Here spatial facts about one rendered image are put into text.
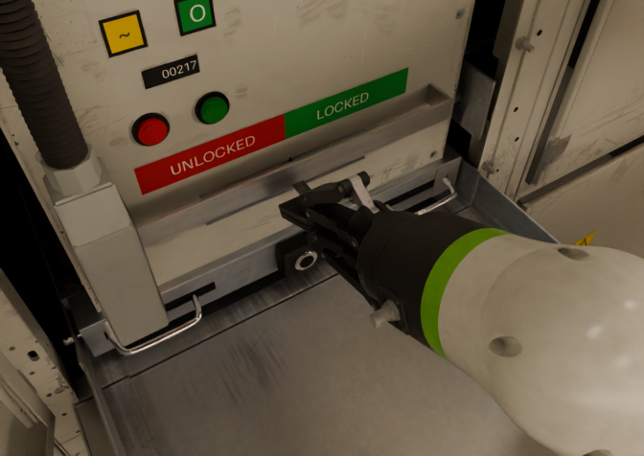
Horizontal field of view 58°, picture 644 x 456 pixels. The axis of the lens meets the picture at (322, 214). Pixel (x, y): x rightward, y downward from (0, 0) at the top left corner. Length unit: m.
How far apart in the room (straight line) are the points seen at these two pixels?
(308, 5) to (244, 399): 0.43
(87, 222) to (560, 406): 0.33
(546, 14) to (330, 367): 0.47
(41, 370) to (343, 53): 0.44
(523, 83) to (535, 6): 0.11
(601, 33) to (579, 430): 0.59
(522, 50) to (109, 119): 0.47
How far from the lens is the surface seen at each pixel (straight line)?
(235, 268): 0.72
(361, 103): 0.67
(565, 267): 0.31
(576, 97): 0.86
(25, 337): 0.63
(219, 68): 0.55
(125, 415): 0.72
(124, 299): 0.52
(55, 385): 0.70
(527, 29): 0.73
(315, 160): 0.61
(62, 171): 0.44
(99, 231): 0.46
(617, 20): 0.83
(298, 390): 0.70
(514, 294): 0.31
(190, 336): 0.75
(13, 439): 0.72
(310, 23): 0.57
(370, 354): 0.72
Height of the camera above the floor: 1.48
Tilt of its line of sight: 48 degrees down
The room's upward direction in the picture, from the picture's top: straight up
